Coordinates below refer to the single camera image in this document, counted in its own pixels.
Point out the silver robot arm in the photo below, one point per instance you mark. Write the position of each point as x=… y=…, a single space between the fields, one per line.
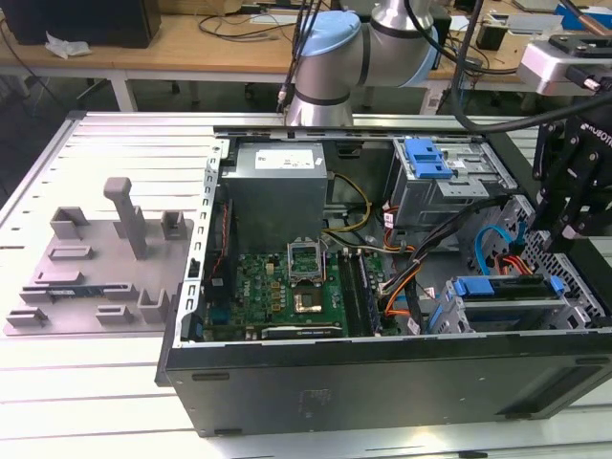
x=330 y=62

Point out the silver disk bay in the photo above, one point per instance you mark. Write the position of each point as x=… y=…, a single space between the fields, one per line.
x=566 y=313

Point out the silver drive cage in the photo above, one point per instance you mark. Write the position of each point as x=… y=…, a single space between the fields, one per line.
x=430 y=205

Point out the blue cardboard box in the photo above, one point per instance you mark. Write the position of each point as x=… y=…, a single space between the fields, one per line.
x=566 y=21

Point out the blue plastic drive latch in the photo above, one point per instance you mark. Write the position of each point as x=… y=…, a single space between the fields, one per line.
x=425 y=162

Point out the grey flat box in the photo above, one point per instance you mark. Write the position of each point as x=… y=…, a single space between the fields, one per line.
x=531 y=23

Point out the small black box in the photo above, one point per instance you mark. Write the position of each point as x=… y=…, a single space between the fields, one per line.
x=490 y=37

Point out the black RAM slot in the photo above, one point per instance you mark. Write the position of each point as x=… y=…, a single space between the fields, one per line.
x=348 y=291
x=355 y=291
x=373 y=291
x=365 y=291

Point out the socket locking lever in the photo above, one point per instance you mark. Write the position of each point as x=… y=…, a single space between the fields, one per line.
x=325 y=268

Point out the black PC case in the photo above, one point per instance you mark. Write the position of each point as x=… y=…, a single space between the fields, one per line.
x=382 y=382

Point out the grey power supply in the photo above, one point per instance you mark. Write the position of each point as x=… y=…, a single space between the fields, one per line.
x=272 y=201

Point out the black graphics card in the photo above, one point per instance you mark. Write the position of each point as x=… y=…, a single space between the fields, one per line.
x=301 y=332

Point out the green motherboard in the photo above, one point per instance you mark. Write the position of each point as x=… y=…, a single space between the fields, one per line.
x=268 y=287

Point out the wooden desk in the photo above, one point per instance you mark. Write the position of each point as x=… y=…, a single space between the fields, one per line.
x=191 y=52

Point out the grey parts rack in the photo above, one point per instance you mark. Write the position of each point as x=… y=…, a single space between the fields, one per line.
x=110 y=268

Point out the large black box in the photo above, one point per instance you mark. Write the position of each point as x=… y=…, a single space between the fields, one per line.
x=86 y=24

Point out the RAM stick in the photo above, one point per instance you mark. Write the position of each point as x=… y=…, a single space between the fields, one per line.
x=72 y=291

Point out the white plastic bag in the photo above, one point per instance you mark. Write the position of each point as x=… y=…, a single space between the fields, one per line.
x=67 y=48

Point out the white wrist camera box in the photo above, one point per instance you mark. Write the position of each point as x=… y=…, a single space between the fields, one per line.
x=545 y=67

